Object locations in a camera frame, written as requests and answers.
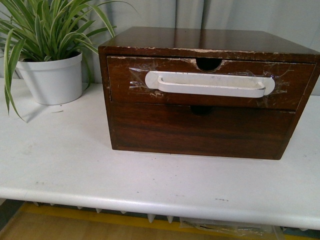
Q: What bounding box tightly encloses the white drawer handle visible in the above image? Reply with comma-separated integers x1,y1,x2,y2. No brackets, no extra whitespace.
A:
145,71,276,98

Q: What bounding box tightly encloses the wooden drawer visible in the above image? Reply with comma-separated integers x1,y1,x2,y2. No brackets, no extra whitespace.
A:
106,56,316,110
107,102,296,160

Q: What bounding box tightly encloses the brown wooden drawer cabinet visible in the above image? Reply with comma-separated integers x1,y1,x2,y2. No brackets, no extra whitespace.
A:
98,27,320,160

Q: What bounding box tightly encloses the white plant pot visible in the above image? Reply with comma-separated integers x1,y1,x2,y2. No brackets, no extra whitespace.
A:
16,52,83,105

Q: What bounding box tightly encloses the clear plastic sheet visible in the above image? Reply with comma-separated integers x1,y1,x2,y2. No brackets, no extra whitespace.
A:
179,217,286,240

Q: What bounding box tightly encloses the green striped spider plant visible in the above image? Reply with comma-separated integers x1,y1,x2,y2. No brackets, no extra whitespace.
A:
0,0,137,123

